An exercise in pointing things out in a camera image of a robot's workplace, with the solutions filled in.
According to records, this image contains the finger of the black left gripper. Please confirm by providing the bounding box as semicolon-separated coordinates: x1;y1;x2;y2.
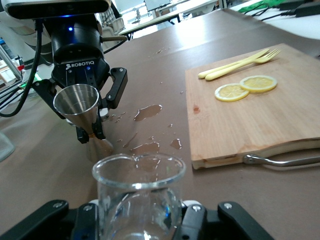
92;66;129;141
31;79;90;145

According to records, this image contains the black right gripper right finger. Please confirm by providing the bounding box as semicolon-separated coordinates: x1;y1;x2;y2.
174;199;276;240

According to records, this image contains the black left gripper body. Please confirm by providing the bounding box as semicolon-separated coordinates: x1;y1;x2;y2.
49;14;111;90

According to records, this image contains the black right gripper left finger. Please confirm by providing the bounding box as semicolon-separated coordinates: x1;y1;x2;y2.
0;199;101;240

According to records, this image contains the steel double jigger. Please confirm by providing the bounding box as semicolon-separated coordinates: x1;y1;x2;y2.
53;84;115;163

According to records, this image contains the clear glass beaker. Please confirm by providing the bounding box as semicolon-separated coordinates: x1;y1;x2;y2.
91;152;187;240

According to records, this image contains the brown table cover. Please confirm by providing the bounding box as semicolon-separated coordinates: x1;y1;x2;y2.
0;8;320;240

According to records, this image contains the beige chair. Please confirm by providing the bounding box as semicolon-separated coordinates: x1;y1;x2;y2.
101;14;129;51

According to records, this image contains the white background desk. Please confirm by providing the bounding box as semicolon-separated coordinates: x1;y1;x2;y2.
117;7;182;38

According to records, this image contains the yellow plastic knife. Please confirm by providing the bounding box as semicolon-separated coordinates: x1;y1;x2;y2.
198;48;271;79

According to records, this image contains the yellow plastic fork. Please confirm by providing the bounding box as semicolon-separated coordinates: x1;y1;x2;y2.
204;48;282;81

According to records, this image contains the wooden cutting board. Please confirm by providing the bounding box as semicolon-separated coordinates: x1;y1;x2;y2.
184;42;320;171

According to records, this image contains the yellow lemon slice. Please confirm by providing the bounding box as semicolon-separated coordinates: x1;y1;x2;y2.
239;75;278;94
214;83;250;103

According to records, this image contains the green cloth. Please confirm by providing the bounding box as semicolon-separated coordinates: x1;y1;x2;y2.
237;0;281;13

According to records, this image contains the black power adapter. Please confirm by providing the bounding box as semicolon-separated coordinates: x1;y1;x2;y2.
279;0;320;19

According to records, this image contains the black left wrist camera cable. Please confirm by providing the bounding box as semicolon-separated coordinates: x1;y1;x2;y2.
0;19;44;118

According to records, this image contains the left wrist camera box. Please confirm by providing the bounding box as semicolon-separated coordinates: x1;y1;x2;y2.
4;0;111;20

